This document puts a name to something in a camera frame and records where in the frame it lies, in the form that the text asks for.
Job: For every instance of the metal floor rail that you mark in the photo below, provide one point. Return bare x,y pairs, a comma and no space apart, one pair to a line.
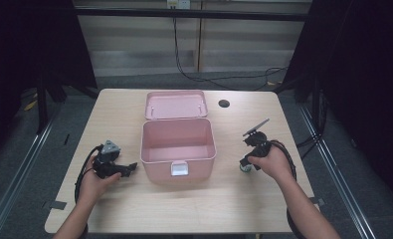
11,186
340,172

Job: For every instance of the person's left hand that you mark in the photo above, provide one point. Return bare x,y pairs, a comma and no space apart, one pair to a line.
93,184

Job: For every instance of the black curtain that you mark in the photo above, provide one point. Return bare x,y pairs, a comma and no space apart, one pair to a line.
25,49
366,83

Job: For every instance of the grey tape piece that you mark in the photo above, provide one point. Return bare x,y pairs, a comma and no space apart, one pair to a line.
58,205
317,201

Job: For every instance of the pink plastic storage box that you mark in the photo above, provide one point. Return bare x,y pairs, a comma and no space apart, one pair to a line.
177,136

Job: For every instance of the yellow floor tape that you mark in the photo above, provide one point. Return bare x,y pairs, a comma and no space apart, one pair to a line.
30,105

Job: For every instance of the person's right hand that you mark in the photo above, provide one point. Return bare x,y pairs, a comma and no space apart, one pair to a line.
275,164

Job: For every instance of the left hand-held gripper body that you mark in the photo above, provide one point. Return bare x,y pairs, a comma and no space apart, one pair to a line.
109,159

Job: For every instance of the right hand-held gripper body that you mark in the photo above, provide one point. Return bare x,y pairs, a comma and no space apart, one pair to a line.
258,142

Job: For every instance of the black metal stand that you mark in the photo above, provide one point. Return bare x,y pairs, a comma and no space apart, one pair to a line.
42,106
318,109

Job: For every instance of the green white medicine bottle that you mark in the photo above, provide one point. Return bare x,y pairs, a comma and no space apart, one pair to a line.
246,168

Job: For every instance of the white wall outlet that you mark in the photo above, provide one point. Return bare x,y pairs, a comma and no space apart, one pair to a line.
178,3

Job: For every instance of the black horizontal bar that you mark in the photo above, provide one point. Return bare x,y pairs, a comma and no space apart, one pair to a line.
190,14

